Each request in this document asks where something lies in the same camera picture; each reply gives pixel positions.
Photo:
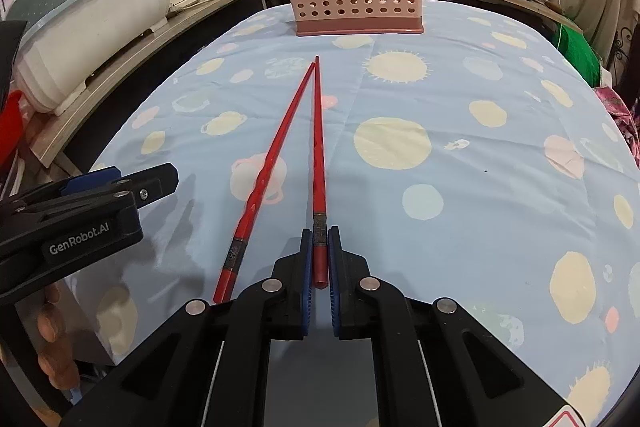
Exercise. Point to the blue printed tablecloth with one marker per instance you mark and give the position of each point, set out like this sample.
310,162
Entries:
450,187

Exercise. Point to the red plastic container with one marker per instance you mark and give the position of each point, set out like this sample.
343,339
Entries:
10,127

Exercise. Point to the pink floral cloth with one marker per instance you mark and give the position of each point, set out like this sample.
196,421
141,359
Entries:
622,117

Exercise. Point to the green cloth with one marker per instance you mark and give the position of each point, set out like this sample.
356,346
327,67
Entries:
580,52

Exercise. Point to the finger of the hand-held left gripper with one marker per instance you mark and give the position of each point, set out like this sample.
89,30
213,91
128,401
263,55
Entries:
155,182
90,181

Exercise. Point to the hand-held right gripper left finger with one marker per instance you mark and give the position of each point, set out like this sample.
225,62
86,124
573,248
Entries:
306,292

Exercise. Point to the red chopstick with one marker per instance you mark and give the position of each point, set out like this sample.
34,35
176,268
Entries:
270,157
318,157

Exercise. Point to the white dish drainer blue lid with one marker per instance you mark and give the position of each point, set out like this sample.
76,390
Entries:
85,32

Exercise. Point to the person's left hand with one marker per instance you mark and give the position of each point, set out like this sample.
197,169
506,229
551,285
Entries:
57,357

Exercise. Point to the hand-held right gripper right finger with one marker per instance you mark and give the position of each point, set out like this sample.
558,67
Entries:
334,292

